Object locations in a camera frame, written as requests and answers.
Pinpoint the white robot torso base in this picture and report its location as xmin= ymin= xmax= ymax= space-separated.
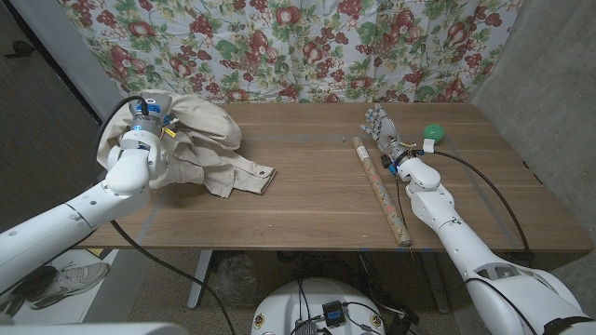
xmin=251 ymin=277 xmax=386 ymax=335

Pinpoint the black door handle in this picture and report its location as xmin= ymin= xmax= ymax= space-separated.
xmin=4 ymin=40 xmax=36 ymax=60

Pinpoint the grey table leg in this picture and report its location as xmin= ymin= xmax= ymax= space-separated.
xmin=421 ymin=250 xmax=452 ymax=315

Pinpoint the small black box on torso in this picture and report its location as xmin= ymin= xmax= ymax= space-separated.
xmin=322 ymin=300 xmax=347 ymax=328

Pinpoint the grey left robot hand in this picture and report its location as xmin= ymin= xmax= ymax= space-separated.
xmin=126 ymin=95 xmax=173 ymax=136

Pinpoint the brown wrapping paper roll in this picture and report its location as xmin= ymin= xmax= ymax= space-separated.
xmin=351 ymin=135 xmax=413 ymax=248

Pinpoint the floral fruit print backdrop cloth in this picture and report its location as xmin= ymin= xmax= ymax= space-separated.
xmin=58 ymin=0 xmax=522 ymax=134

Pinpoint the grey white sneaker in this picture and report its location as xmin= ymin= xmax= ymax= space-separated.
xmin=25 ymin=261 xmax=111 ymax=312

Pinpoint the white table leg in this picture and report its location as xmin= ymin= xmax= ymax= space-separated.
xmin=186 ymin=249 xmax=214 ymax=310

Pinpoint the dark trouser leg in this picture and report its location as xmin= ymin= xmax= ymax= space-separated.
xmin=0 ymin=265 xmax=58 ymax=320

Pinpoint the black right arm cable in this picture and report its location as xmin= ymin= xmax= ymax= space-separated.
xmin=393 ymin=149 xmax=536 ymax=335

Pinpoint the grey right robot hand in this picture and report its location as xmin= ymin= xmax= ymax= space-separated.
xmin=360 ymin=102 xmax=412 ymax=166

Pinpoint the green ball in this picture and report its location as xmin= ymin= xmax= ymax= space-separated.
xmin=423 ymin=123 xmax=446 ymax=144

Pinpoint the beige jacket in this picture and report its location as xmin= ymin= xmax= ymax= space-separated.
xmin=96 ymin=88 xmax=278 ymax=200

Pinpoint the crumpled clear plastic bag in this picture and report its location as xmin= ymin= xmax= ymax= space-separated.
xmin=213 ymin=253 xmax=260 ymax=308

